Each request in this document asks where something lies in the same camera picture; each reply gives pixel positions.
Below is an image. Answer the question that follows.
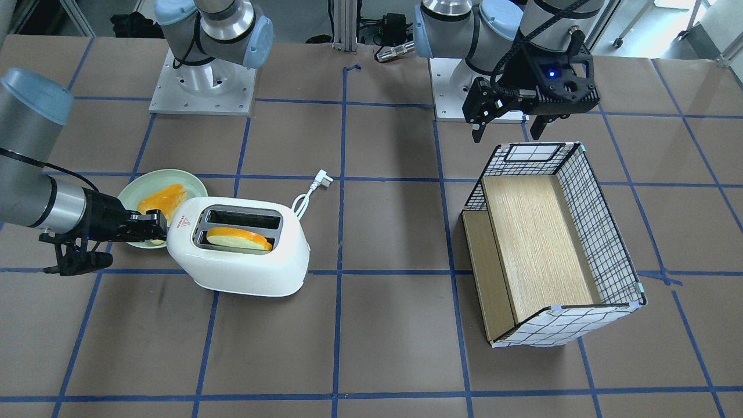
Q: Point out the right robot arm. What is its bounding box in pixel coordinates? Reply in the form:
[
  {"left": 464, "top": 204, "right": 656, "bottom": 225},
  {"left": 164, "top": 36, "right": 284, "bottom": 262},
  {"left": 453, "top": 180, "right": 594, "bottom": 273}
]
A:
[{"left": 2, "top": 1, "right": 275, "bottom": 244}]

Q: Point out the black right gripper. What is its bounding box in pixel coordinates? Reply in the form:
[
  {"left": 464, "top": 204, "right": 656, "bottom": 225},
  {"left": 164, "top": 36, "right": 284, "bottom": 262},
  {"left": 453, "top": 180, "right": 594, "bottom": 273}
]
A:
[{"left": 81, "top": 189, "right": 168, "bottom": 242}]

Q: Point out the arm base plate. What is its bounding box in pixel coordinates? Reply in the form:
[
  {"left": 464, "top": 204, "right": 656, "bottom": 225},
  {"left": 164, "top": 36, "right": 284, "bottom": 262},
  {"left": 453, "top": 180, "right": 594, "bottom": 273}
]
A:
[
  {"left": 149, "top": 51, "right": 257, "bottom": 116},
  {"left": 428, "top": 57, "right": 526, "bottom": 124}
]

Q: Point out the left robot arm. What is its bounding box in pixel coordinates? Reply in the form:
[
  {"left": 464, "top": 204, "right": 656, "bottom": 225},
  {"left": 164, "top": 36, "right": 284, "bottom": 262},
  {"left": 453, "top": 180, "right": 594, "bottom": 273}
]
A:
[{"left": 412, "top": 1, "right": 603, "bottom": 143}]

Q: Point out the toasted bread on plate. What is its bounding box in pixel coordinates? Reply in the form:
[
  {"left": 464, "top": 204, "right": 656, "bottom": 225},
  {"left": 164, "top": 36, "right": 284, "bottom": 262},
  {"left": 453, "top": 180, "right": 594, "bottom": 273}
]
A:
[{"left": 137, "top": 183, "right": 187, "bottom": 227}]

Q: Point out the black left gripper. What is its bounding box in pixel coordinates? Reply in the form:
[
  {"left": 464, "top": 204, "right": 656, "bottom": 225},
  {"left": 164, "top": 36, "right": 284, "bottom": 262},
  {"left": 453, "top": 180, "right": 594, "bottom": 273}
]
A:
[{"left": 462, "top": 76, "right": 554, "bottom": 143}]

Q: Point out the bread slice in toaster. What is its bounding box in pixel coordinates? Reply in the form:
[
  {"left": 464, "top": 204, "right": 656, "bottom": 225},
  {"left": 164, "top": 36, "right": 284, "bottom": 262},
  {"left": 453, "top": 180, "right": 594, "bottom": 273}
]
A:
[{"left": 206, "top": 227, "right": 273, "bottom": 251}]

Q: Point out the light green plate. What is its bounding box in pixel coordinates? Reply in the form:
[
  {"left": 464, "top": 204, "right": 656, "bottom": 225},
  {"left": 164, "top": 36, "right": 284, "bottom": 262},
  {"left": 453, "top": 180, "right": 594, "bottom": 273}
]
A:
[{"left": 118, "top": 169, "right": 208, "bottom": 224}]

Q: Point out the white toaster power cord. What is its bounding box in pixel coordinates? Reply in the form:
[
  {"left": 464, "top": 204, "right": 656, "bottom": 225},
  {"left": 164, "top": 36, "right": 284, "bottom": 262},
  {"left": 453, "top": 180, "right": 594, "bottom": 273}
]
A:
[{"left": 289, "top": 170, "right": 334, "bottom": 220}]

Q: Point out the white two-slot toaster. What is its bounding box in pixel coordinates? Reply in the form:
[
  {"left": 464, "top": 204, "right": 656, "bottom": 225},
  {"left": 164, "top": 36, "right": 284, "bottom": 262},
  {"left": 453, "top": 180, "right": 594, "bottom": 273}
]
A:
[{"left": 165, "top": 197, "right": 310, "bottom": 297}]

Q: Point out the aluminium frame post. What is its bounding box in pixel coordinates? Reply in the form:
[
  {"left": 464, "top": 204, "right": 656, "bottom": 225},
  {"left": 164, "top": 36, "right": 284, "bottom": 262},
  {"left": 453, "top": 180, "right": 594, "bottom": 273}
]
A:
[{"left": 327, "top": 1, "right": 363, "bottom": 55}]

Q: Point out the wire basket with wooden shelf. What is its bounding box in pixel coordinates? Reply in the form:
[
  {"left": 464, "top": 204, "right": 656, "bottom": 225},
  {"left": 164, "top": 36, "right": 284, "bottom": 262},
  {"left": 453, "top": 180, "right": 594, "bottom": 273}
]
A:
[{"left": 461, "top": 142, "right": 647, "bottom": 348}]

